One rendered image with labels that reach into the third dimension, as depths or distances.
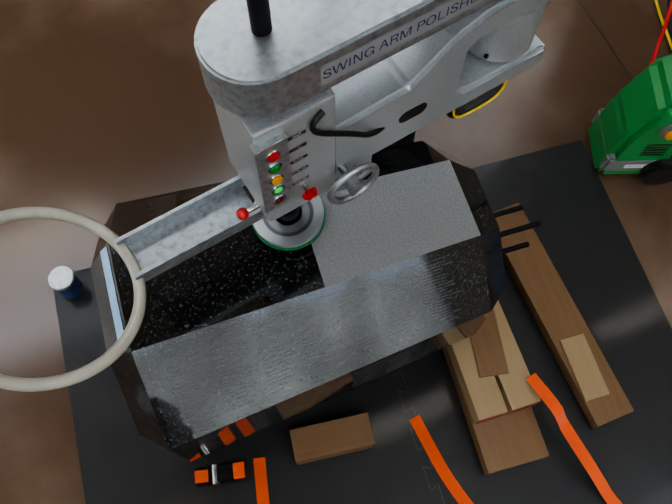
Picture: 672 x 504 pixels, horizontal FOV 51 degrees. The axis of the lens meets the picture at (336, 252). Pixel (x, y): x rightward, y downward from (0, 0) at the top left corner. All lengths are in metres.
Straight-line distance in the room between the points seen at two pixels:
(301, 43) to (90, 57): 2.43
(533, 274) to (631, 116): 0.75
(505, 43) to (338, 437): 1.53
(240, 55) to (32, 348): 2.03
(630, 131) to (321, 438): 1.73
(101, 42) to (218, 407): 2.13
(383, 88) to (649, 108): 1.60
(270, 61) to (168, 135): 2.06
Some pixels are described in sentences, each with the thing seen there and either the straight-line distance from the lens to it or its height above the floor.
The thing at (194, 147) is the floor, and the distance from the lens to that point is 3.32.
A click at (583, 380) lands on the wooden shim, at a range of 2.94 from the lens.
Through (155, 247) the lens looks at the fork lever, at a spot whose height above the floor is 1.13.
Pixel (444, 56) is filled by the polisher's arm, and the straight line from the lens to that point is 1.67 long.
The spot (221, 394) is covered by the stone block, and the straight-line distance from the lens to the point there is 2.17.
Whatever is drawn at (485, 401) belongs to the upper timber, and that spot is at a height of 0.20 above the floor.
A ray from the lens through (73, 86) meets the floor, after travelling 3.65.
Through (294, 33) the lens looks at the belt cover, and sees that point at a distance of 1.39.
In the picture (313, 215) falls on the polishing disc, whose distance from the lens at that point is 2.08.
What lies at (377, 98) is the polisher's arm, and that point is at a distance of 1.67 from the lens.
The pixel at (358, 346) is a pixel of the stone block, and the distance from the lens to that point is 2.18.
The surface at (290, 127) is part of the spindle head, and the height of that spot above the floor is 1.56.
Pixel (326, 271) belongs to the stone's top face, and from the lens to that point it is 2.08.
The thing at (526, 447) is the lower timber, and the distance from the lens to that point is 2.83.
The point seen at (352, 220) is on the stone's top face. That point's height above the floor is 0.87.
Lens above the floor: 2.82
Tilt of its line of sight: 68 degrees down
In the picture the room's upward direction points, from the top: straight up
